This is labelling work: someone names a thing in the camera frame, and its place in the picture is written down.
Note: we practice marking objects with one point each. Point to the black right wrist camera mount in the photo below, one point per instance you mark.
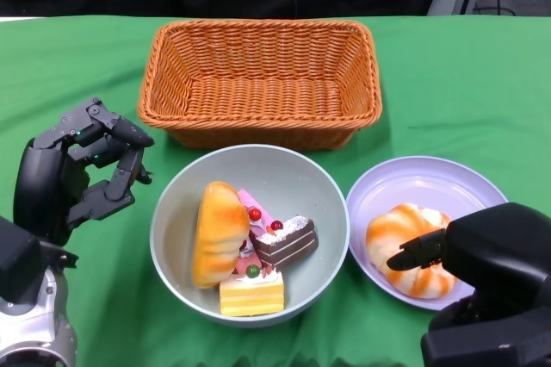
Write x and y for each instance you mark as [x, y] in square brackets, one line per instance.
[486, 337]

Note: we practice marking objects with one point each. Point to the lilac round plate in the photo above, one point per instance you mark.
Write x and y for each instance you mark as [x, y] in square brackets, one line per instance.
[422, 182]

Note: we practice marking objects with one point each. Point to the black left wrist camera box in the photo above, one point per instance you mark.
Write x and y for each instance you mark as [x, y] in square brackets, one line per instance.
[17, 263]

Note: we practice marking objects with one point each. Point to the grey round bowl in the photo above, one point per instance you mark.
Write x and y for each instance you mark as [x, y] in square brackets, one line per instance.
[275, 182]

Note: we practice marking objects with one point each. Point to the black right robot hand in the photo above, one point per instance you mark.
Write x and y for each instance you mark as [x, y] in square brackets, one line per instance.
[499, 246]

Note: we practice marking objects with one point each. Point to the chocolate layer cake slice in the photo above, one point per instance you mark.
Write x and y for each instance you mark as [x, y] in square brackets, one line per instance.
[284, 246]

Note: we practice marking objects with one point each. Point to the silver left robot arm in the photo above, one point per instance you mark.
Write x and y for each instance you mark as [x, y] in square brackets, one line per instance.
[39, 332]

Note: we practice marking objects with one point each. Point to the orange wicker basket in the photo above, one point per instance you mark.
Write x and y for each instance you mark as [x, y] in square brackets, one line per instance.
[262, 100]

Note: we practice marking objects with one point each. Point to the green tablecloth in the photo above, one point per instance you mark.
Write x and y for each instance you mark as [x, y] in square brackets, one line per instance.
[452, 82]

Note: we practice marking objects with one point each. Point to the yellow layer cake slice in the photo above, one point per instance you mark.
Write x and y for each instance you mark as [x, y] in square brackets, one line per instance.
[251, 298]

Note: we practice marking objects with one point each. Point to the round striped pumpkin bread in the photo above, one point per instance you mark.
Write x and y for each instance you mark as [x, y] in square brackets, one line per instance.
[387, 229]

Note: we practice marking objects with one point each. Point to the long orange bread loaf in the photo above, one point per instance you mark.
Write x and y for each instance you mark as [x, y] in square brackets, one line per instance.
[215, 233]

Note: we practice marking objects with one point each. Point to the pink cake with cherry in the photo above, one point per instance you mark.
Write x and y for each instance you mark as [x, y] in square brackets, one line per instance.
[251, 201]
[246, 263]

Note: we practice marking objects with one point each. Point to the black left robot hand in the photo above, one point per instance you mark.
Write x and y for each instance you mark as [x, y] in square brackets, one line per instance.
[39, 186]

